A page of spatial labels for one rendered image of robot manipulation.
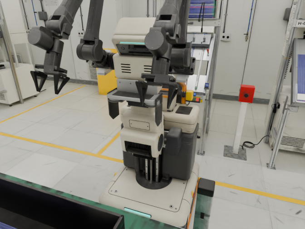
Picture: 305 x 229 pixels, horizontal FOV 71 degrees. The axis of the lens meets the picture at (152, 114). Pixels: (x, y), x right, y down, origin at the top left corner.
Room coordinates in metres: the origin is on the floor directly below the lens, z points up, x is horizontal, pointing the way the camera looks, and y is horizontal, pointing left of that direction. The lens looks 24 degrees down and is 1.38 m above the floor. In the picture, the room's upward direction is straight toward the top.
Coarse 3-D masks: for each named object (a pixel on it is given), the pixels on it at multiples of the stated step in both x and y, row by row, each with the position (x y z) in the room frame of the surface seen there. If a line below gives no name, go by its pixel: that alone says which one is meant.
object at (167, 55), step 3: (168, 45) 0.70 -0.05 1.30; (171, 45) 0.71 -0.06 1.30; (168, 48) 0.69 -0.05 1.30; (171, 48) 0.70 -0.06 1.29; (168, 51) 0.69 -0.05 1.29; (171, 51) 0.70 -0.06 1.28; (165, 54) 0.68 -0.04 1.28; (168, 54) 0.69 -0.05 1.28; (153, 57) 0.69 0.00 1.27; (159, 57) 0.68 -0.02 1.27; (162, 57) 0.68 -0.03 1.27; (165, 57) 0.68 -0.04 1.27; (168, 57) 0.68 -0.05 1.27
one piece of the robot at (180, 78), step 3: (177, 75) 1.00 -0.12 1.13; (180, 75) 1.00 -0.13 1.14; (183, 75) 0.99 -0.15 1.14; (186, 75) 0.99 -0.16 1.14; (189, 75) 1.06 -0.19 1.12; (177, 78) 0.99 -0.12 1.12; (180, 78) 0.99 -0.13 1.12; (183, 78) 0.99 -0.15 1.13; (186, 78) 0.99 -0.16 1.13; (177, 81) 0.99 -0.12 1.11; (180, 81) 0.99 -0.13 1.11; (183, 81) 0.98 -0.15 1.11; (186, 81) 0.99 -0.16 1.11
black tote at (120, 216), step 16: (0, 192) 0.37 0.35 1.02; (16, 192) 0.35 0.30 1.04; (32, 192) 0.34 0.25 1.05; (48, 192) 0.33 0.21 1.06; (0, 208) 0.38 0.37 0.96; (16, 208) 0.36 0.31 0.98; (32, 208) 0.34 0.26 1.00; (48, 208) 0.33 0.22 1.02; (64, 208) 0.31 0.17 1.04; (80, 208) 0.30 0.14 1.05; (96, 208) 0.29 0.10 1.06; (16, 224) 0.33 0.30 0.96; (32, 224) 0.33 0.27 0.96; (48, 224) 0.33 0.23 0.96; (64, 224) 0.31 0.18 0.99; (80, 224) 0.30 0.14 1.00; (96, 224) 0.29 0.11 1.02; (112, 224) 0.27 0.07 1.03
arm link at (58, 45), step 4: (52, 36) 0.82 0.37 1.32; (56, 40) 0.84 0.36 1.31; (60, 40) 0.85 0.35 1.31; (56, 44) 0.83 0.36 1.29; (60, 44) 0.85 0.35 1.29; (52, 48) 0.82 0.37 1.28; (56, 48) 0.83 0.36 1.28; (60, 48) 0.84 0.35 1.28; (56, 52) 0.83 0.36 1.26; (60, 52) 0.84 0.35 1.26
